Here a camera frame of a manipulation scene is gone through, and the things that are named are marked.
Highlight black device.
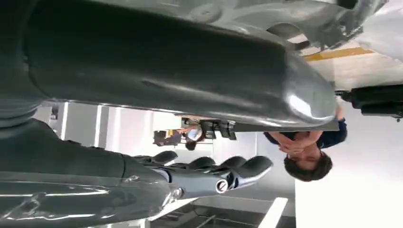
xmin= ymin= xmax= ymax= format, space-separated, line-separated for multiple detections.
xmin=335 ymin=84 xmax=403 ymax=122

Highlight white table frame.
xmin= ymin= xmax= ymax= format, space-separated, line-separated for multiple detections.
xmin=148 ymin=196 xmax=288 ymax=228

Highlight person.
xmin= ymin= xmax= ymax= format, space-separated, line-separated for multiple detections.
xmin=264 ymin=105 xmax=348 ymax=182
xmin=184 ymin=125 xmax=207 ymax=152

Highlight yellow floor tape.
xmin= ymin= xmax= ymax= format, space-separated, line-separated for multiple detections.
xmin=302 ymin=47 xmax=375 ymax=62

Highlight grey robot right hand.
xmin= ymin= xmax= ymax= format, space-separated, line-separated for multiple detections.
xmin=0 ymin=0 xmax=338 ymax=228

